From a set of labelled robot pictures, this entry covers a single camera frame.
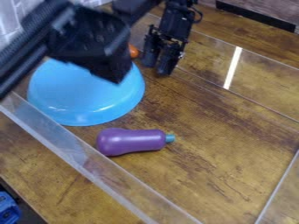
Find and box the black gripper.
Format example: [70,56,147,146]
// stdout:
[142,0,203,76]

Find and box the orange toy carrot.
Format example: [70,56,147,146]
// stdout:
[129,44,139,59]

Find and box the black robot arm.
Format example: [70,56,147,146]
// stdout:
[0,0,203,100]

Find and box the blue upturned bowl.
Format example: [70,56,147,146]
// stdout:
[27,59,146,126]

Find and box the purple toy eggplant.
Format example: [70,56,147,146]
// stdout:
[96,128,175,157]

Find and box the blue object at corner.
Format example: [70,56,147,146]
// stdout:
[0,192,22,224]

